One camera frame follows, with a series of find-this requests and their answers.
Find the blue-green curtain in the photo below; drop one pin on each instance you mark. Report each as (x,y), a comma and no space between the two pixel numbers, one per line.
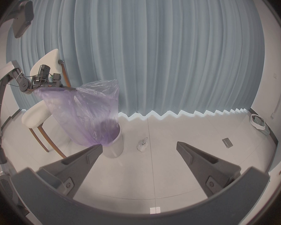
(154,43)

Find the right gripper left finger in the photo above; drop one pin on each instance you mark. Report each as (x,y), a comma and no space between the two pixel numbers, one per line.
(79,170)

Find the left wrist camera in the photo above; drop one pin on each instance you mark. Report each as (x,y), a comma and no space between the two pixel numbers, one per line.
(45,70)

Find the white cushioned wooden chair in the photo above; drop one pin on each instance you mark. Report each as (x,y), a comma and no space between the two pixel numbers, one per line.
(35,118)

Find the purple plastic bag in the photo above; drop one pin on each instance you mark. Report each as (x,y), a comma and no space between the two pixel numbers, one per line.
(84,116)

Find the clear plastic wrapper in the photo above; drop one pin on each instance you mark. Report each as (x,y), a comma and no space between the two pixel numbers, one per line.
(142,145)

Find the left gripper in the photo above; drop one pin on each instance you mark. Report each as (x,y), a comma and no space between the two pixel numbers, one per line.
(45,84)

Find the white trash bin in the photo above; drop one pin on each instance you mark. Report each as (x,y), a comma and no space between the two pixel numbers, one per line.
(114,149)

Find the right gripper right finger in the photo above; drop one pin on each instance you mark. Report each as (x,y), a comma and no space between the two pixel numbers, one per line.
(201,165)

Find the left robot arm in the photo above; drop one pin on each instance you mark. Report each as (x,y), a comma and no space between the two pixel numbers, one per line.
(7,70)

